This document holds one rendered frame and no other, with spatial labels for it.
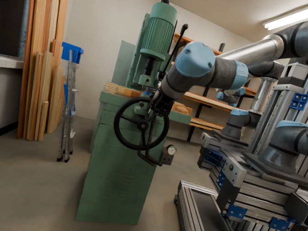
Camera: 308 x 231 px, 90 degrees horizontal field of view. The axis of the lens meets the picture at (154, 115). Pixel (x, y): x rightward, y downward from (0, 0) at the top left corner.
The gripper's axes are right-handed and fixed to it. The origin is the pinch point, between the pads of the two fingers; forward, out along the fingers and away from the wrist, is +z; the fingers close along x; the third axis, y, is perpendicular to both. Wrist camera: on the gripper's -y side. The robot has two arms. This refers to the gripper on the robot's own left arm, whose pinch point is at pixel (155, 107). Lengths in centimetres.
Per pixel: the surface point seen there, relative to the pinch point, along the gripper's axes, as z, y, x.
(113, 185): 59, 36, 3
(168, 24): 8, -60, -13
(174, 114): 29.4, -17.5, 17.3
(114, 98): 28.0, -7.6, -20.7
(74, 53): 73, -49, -80
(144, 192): 62, 32, 25
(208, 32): 151, -304, 57
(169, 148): 35.8, 2.8, 23.5
